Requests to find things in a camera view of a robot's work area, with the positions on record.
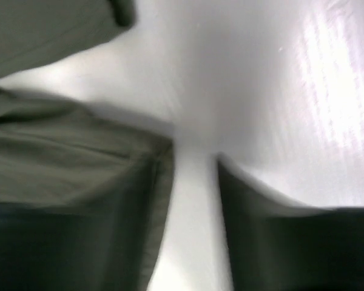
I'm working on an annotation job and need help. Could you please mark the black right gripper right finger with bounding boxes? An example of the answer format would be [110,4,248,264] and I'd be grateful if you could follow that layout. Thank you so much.
[216,155,364,290]

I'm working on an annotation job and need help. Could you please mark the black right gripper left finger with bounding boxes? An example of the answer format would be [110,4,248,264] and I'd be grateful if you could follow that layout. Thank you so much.
[0,202,158,290]

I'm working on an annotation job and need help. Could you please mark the olive green shorts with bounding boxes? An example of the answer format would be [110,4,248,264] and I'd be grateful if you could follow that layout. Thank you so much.
[0,0,174,291]

